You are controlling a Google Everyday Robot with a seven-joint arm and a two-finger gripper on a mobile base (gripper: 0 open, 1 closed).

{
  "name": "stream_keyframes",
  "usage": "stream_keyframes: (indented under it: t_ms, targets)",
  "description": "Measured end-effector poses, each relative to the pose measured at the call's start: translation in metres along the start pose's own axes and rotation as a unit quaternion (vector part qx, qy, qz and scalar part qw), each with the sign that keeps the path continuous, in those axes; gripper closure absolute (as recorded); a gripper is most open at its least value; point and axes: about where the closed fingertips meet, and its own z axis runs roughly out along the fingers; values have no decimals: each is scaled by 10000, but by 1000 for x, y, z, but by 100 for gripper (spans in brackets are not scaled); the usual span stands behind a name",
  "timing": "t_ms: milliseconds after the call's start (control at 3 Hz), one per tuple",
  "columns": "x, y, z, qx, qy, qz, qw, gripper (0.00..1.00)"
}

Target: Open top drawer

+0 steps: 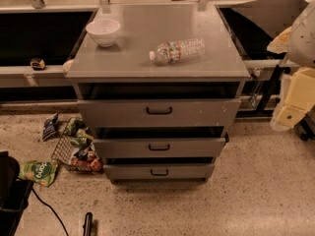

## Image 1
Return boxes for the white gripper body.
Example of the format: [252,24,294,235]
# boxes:
[284,67,315,112]

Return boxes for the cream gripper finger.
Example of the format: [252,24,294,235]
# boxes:
[270,105,305,132]
[267,28,291,54]

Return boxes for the grey top drawer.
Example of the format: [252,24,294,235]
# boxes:
[78,82,240,128]

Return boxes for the grey drawer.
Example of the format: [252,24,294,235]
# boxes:
[78,82,240,128]
[104,157,215,181]
[94,127,225,158]

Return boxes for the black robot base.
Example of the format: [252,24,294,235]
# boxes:
[0,151,32,236]

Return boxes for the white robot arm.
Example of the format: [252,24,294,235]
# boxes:
[267,1,315,131]

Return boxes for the grey middle drawer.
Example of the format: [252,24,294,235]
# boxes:
[94,127,225,158]

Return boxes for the grey drawer cabinet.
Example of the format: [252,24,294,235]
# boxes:
[64,2,252,185]

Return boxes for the grey bottom drawer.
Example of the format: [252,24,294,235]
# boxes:
[104,157,215,181]

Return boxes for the clear plastic water bottle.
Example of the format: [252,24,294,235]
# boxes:
[149,37,206,64]

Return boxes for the white ceramic bowl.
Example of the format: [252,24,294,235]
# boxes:
[86,19,120,47]

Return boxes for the red snack bag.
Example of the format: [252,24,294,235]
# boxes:
[71,157,102,172]

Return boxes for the green chip bag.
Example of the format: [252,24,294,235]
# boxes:
[63,117,94,148]

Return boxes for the blue snack bag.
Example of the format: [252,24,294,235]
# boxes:
[41,113,59,141]

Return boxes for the yellow tape measure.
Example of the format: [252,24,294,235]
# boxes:
[31,58,45,71]

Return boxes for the green snack bag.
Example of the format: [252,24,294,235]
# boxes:
[19,160,58,187]

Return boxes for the wire mesh basket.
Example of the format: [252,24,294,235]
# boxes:
[51,128,98,172]

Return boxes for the black handle object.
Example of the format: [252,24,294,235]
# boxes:
[83,212,93,236]

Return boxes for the black cable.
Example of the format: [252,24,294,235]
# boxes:
[31,188,70,236]

